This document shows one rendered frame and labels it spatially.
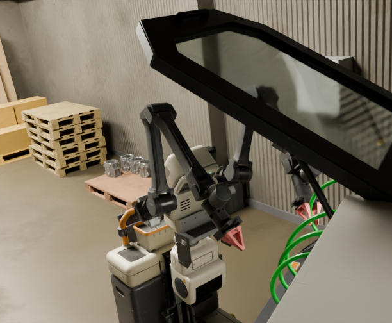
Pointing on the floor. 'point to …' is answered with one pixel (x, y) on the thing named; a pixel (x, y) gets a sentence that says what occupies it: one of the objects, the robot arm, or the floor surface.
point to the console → (355, 268)
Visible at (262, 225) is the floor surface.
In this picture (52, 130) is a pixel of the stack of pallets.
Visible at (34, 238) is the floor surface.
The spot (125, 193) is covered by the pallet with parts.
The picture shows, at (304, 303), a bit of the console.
